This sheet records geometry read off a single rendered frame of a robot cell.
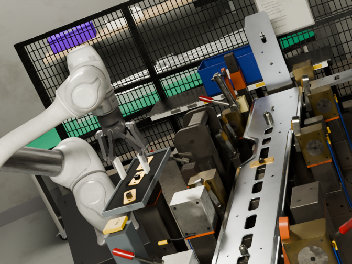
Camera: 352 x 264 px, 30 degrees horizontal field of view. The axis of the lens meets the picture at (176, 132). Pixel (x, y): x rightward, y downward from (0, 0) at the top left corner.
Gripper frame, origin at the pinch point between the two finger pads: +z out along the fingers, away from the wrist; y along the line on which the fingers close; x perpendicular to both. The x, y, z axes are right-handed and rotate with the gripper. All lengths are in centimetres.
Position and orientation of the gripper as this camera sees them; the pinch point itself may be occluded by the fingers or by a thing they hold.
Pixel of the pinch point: (132, 167)
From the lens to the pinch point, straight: 206.3
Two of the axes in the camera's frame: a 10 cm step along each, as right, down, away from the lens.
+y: 8.8, -2.4, -4.0
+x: 2.8, -4.3, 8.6
